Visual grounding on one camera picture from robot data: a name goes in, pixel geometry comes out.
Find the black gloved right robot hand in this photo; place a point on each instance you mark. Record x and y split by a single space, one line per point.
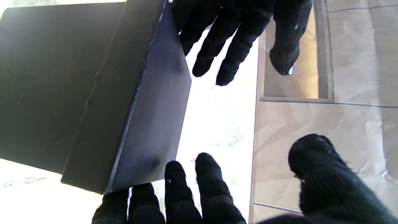
332 186

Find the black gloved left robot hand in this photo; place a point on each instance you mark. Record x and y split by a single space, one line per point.
236 28

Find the black gift box lid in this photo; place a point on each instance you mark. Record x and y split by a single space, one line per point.
133 102

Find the open black gift box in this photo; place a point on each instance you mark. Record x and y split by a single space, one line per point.
53 84

